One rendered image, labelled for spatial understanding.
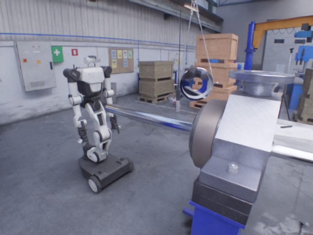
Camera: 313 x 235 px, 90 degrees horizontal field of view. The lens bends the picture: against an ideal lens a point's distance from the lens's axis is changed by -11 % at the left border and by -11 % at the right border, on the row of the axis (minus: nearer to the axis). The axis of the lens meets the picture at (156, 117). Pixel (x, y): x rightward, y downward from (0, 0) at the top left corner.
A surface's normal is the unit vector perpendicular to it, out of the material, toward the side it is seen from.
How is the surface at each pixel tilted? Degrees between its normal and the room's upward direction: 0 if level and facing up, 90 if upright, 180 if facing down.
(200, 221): 90
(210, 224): 90
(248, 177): 0
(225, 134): 45
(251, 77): 90
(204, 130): 63
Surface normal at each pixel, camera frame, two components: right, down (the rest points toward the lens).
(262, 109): -0.42, -0.48
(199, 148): -0.60, 0.25
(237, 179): 0.00, -0.95
